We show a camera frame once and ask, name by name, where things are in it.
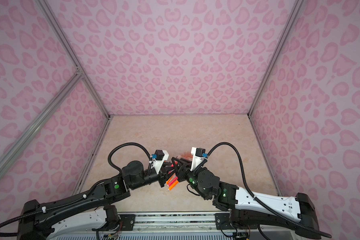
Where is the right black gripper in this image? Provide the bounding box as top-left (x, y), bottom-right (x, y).
top-left (170, 157), bottom-right (212, 201)

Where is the orange pen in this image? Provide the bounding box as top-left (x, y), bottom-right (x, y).
top-left (168, 182), bottom-right (178, 191)
top-left (166, 177), bottom-right (178, 186)

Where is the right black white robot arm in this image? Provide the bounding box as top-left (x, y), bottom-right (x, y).
top-left (165, 158), bottom-right (322, 240)

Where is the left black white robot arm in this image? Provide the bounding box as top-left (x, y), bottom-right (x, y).
top-left (17, 161), bottom-right (175, 240)

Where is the right corner aluminium profile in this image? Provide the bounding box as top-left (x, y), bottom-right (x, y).
top-left (248, 0), bottom-right (307, 119)

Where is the corner aluminium profile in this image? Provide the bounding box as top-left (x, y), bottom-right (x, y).
top-left (248, 0), bottom-right (307, 119)
top-left (34, 0), bottom-right (111, 120)

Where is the left corner aluminium profile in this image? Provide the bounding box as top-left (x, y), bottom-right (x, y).
top-left (34, 0), bottom-right (111, 120)

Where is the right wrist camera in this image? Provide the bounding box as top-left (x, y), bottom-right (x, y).
top-left (191, 147), bottom-right (208, 172)

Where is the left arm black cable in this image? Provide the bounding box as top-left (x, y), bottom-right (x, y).
top-left (107, 142), bottom-right (152, 175)

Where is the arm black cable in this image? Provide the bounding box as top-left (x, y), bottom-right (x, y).
top-left (107, 142), bottom-right (152, 175)
top-left (204, 141), bottom-right (333, 239)

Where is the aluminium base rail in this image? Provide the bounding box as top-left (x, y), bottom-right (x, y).
top-left (44, 210), bottom-right (307, 240)

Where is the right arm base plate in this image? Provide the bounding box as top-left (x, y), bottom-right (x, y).
top-left (214, 213), bottom-right (234, 231)

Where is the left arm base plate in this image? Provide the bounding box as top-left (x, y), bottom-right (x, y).
top-left (92, 214), bottom-right (136, 232)

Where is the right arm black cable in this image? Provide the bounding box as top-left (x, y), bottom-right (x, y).
top-left (204, 141), bottom-right (333, 239)

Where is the diagonal aluminium wall profile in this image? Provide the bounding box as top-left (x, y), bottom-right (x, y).
top-left (0, 71), bottom-right (83, 180)

